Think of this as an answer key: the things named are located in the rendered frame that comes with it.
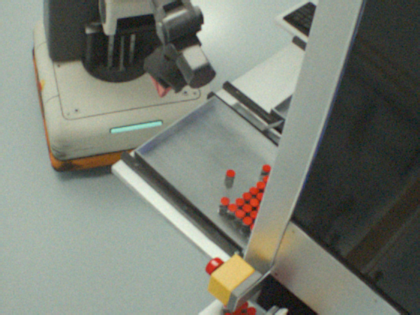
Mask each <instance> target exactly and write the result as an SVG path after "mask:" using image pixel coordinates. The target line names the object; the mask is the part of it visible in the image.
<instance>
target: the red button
mask: <svg viewBox="0 0 420 315"><path fill-rule="evenodd" d="M224 263H225V262H224V261H223V260H222V259H221V258H219V257H215V258H214V259H211V260H210V261H209V262H208V264H207V266H206V267H205V271H206V272H207V273H208V274H209V275H210V276H211V274H212V272H214V271H216V270H217V269H218V268H220V267H221V266H222V265H223V264H224Z"/></svg>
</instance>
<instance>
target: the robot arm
mask: <svg viewBox="0 0 420 315"><path fill-rule="evenodd" d="M148 2H149V6H150V8H151V11H152V13H153V14H154V18H155V24H156V29H157V35H158V36H159V38H160V39H161V41H162V43H163V45H164V48H162V49H160V50H158V51H156V52H154V53H152V54H151V55H149V56H147V57H146V58H145V61H144V69H145V70H146V71H147V72H148V73H149V74H150V75H151V80H152V82H153V83H154V84H153V85H154V87H155V89H156V91H157V94H158V96H159V97H160V98H163V97H164V96H166V95H167V94H168V93H169V92H170V90H171V89H172V90H173V89H174V94H178V93H179V92H180V91H182V90H183V88H184V87H185V86H190V87H191V88H192V89H198V88H202V87H203V86H206V85H208V84H209V83H210V82H211V81H212V80H213V79H214V78H215V75H216V72H215V70H214V68H213V67H212V65H211V63H210V62H209V60H208V59H207V57H206V55H205V53H204V52H203V50H202V49H201V46H202V45H203V43H202V41H201V40H200V38H199V37H198V36H197V34H198V33H199V32H201V31H202V30H203V28H202V25H204V24H205V22H204V15H203V12H202V10H201V9H200V7H199V6H198V5H197V6H193V4H192V3H191V0H148Z"/></svg>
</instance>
